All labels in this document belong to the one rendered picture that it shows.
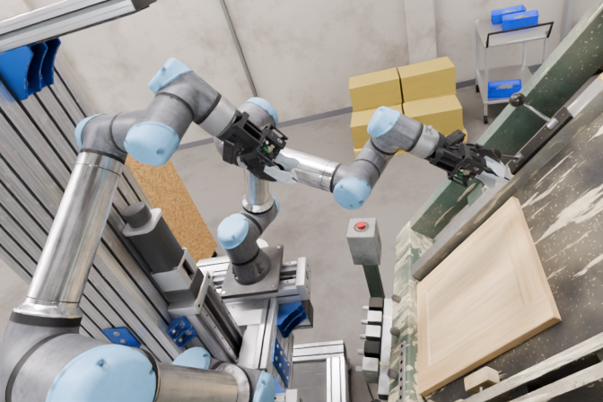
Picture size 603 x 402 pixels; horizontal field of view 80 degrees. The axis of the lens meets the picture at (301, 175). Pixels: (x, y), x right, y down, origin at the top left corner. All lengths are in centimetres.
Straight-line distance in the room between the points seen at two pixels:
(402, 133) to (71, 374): 72
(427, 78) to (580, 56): 263
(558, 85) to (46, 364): 133
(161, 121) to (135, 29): 443
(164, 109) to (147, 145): 7
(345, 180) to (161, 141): 40
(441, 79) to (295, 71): 177
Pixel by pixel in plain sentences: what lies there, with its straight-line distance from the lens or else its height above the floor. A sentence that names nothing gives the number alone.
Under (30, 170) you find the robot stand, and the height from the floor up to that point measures 178.
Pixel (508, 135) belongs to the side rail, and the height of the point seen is 132.
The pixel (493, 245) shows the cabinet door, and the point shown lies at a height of 120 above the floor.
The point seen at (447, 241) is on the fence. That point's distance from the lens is 129.
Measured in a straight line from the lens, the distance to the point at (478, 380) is 100.
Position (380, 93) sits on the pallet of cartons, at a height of 53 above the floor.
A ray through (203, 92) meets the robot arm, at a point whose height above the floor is 183.
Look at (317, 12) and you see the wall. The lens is 448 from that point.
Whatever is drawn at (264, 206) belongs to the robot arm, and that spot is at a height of 127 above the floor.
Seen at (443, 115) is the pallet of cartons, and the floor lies 35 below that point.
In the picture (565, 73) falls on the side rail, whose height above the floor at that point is 150.
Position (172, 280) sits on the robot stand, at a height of 134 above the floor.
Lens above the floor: 201
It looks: 32 degrees down
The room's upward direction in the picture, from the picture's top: 18 degrees counter-clockwise
